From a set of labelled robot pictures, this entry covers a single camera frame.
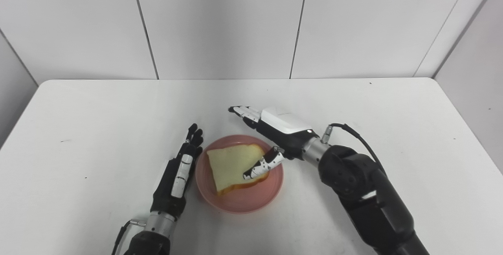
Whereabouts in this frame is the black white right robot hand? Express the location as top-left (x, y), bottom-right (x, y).
top-left (228, 106), bottom-right (319, 180)

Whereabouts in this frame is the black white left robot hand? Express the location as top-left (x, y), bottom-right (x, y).
top-left (151, 123), bottom-right (204, 220)

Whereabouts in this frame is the slice of white bread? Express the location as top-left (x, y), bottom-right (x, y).
top-left (207, 143), bottom-right (270, 196)

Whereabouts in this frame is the pink round plate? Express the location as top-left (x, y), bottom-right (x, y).
top-left (195, 135), bottom-right (284, 214)

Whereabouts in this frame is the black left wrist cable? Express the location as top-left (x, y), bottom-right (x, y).
top-left (111, 219), bottom-right (147, 255)

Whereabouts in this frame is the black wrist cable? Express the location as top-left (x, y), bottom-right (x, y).
top-left (111, 219), bottom-right (147, 255)
top-left (321, 123), bottom-right (387, 177)

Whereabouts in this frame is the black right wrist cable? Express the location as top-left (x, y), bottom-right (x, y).
top-left (321, 123), bottom-right (387, 177)

